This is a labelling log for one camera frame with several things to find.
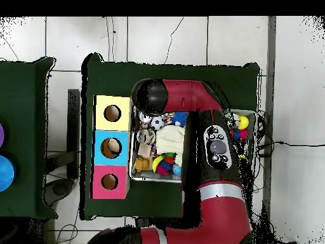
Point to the colourful dotted cloth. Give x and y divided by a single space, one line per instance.
168 117

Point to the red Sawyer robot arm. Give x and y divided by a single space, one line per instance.
218 216

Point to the metal mesh bin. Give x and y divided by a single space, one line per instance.
152 176

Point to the wooden box with three holes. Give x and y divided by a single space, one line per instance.
99 178

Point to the cream knitted cloth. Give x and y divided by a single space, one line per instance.
170 139

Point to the black and white soccer ball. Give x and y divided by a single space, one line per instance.
157 123

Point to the blue spiky ball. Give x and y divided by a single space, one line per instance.
180 118

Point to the crushed red soda can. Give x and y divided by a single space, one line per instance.
144 117

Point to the yellow toy banana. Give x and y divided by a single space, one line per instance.
157 162

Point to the brown teddy bear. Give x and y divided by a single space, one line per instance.
141 164

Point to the small globe ball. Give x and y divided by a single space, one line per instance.
177 169

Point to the dark green table cloth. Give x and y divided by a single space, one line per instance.
114 81
20 127

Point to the plain yellow ball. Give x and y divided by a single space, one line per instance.
243 122

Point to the black upright panel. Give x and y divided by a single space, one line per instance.
73 127

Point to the dark grey stand base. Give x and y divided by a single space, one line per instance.
59 189

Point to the large purple ball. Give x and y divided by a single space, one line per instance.
1 134

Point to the large blue ball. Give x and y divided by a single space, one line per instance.
5 172

